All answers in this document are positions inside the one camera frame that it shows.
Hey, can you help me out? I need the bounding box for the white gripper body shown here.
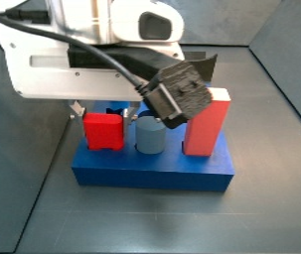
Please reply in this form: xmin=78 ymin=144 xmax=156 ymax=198
xmin=0 ymin=19 xmax=188 ymax=102

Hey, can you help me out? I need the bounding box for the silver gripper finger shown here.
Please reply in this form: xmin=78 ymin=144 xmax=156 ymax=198
xmin=69 ymin=100 xmax=86 ymax=119
xmin=122 ymin=101 xmax=141 ymax=123

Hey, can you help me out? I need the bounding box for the red square-circle object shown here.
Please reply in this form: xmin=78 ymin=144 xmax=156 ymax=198
xmin=84 ymin=113 xmax=124 ymax=151

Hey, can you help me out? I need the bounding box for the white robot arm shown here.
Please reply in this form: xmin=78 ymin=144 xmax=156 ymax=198
xmin=0 ymin=0 xmax=187 ymax=127

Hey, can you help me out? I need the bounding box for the blue shape-sorter fixture block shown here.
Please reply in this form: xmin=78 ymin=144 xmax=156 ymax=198
xmin=73 ymin=109 xmax=235 ymax=191

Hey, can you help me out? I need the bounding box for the black curved regrasp stand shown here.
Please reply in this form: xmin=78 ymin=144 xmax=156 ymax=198
xmin=184 ymin=52 xmax=219 ymax=82

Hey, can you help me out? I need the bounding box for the blue-grey cylinder peg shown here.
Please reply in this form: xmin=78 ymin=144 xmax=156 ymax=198
xmin=136 ymin=116 xmax=167 ymax=155

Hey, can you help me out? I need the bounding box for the tall red rectangular block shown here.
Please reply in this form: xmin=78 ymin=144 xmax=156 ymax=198
xmin=184 ymin=87 xmax=231 ymax=157

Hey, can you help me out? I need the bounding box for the black camera cable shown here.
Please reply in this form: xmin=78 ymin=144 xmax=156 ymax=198
xmin=0 ymin=5 xmax=152 ymax=97

